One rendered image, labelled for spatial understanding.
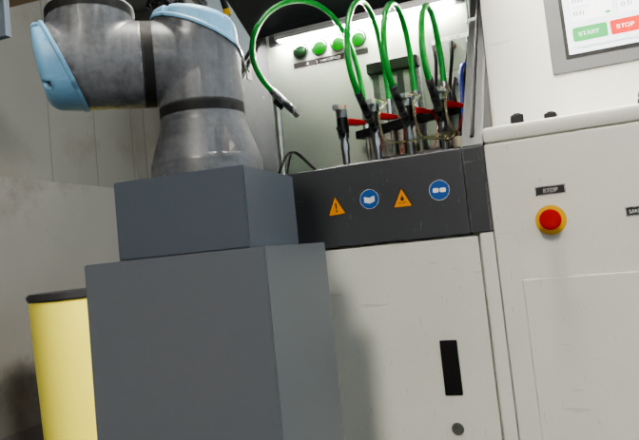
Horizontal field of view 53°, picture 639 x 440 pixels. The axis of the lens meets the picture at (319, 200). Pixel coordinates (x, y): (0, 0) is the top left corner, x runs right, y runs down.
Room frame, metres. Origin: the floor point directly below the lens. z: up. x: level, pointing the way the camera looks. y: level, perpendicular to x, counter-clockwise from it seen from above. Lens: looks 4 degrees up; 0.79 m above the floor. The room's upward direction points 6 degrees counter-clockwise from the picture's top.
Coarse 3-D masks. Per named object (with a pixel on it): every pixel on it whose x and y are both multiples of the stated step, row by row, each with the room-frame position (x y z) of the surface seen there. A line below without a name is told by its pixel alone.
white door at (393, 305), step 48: (432, 240) 1.19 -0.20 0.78; (336, 288) 1.27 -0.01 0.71; (384, 288) 1.23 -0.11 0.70; (432, 288) 1.20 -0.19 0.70; (480, 288) 1.16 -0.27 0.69; (336, 336) 1.27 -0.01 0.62; (384, 336) 1.23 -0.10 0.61; (432, 336) 1.20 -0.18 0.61; (480, 336) 1.17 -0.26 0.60; (384, 384) 1.24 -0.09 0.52; (432, 384) 1.20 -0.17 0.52; (480, 384) 1.17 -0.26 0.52; (384, 432) 1.24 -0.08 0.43; (432, 432) 1.21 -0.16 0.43; (480, 432) 1.18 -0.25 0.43
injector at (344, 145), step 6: (336, 114) 1.52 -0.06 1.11; (342, 114) 1.51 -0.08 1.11; (342, 120) 1.51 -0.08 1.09; (342, 126) 1.51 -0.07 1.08; (348, 126) 1.52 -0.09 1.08; (342, 132) 1.50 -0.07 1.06; (348, 132) 1.52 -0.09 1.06; (342, 138) 1.51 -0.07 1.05; (348, 138) 1.52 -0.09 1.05; (342, 144) 1.51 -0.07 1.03; (348, 144) 1.52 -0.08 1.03; (342, 150) 1.52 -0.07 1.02; (348, 150) 1.52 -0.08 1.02; (342, 156) 1.52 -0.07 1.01; (348, 156) 1.51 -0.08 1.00; (348, 162) 1.51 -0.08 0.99
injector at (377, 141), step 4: (376, 104) 1.48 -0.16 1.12; (372, 108) 1.48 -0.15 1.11; (376, 108) 1.48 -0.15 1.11; (372, 112) 1.48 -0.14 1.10; (376, 112) 1.48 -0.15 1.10; (376, 116) 1.48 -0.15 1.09; (376, 120) 1.48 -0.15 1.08; (372, 124) 1.46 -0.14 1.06; (376, 124) 1.47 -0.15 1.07; (372, 128) 1.47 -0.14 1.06; (376, 128) 1.47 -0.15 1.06; (372, 132) 1.49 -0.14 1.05; (376, 132) 1.48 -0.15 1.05; (376, 136) 1.48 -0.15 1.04; (376, 140) 1.48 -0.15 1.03; (380, 140) 1.49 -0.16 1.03; (376, 144) 1.48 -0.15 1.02; (380, 144) 1.49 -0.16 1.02; (376, 148) 1.48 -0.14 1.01; (380, 148) 1.49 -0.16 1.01; (376, 152) 1.49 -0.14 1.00; (380, 152) 1.49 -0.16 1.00; (376, 156) 1.49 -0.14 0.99; (380, 156) 1.48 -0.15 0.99
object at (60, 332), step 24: (48, 312) 2.62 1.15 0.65; (72, 312) 2.62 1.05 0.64; (48, 336) 2.63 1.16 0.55; (72, 336) 2.62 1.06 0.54; (48, 360) 2.64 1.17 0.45; (72, 360) 2.62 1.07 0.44; (48, 384) 2.65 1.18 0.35; (72, 384) 2.63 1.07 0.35; (48, 408) 2.66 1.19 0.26; (72, 408) 2.63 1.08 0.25; (48, 432) 2.68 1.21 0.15; (72, 432) 2.64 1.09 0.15; (96, 432) 2.66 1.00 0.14
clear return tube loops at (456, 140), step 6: (450, 90) 1.38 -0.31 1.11; (420, 96) 1.42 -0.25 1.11; (444, 96) 1.32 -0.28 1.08; (384, 102) 1.48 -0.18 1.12; (414, 102) 1.35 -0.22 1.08; (444, 102) 1.32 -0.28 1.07; (414, 108) 1.34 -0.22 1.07; (444, 108) 1.32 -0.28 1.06; (378, 114) 1.38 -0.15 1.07; (414, 114) 1.34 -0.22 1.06; (378, 120) 1.37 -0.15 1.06; (414, 120) 1.34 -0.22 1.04; (378, 126) 1.38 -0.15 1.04; (450, 126) 1.31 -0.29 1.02; (444, 132) 1.40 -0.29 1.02; (450, 132) 1.38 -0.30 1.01; (456, 132) 1.40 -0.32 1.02; (384, 138) 1.37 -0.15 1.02; (420, 138) 1.40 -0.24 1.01; (426, 138) 1.34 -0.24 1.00; (432, 138) 1.35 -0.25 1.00; (438, 138) 1.35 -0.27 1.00; (444, 138) 1.36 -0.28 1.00; (450, 138) 1.33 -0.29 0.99; (456, 138) 1.38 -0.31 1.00; (456, 144) 1.39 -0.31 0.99
